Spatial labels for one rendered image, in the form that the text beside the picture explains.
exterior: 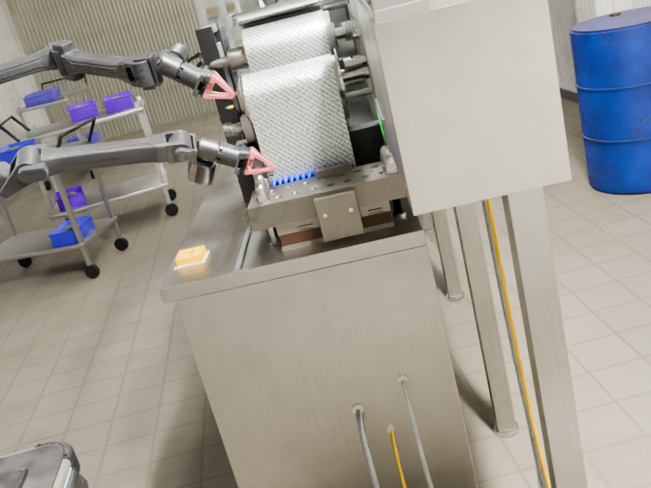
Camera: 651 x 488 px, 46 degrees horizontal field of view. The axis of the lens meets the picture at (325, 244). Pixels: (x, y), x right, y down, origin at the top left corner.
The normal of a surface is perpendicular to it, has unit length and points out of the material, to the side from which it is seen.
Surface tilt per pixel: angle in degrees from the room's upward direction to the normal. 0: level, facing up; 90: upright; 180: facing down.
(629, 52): 90
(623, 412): 0
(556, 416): 90
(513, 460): 0
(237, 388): 90
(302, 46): 92
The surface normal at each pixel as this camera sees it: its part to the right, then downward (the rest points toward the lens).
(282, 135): 0.00, 0.35
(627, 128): -0.48, 0.41
